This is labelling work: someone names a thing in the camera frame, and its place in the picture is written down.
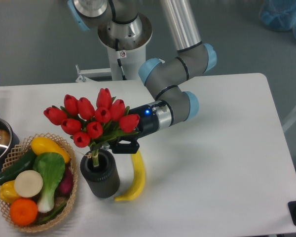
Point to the blue plastic bag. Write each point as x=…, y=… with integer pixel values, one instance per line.
x=279, y=15

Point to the green toy bean pod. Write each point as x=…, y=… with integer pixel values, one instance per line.
x=52, y=215

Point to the yellow toy squash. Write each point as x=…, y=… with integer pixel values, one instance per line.
x=42, y=145

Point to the purple toy sweet potato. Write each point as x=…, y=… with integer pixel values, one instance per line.
x=66, y=185

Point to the green toy cucumber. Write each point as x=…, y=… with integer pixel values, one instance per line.
x=25, y=162

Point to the white round toy slice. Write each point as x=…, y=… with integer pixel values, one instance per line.
x=28, y=183

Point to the dark grey ribbed vase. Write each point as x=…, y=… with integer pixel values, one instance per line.
x=103, y=180

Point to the green toy bok choy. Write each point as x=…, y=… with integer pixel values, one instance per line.
x=51, y=167

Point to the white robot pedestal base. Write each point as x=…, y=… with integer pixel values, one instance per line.
x=126, y=48

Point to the red tulip bouquet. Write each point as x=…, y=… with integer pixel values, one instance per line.
x=90, y=125

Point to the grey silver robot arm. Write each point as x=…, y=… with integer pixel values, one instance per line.
x=162, y=79

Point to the yellow toy banana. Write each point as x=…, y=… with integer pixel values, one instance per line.
x=139, y=179

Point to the yellow toy bell pepper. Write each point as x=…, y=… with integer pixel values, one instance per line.
x=8, y=193

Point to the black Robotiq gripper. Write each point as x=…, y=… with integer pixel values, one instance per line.
x=148, y=124

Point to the woven wicker basket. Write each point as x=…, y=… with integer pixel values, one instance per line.
x=13, y=156

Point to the orange toy tangerine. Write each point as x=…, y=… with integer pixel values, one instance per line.
x=23, y=212

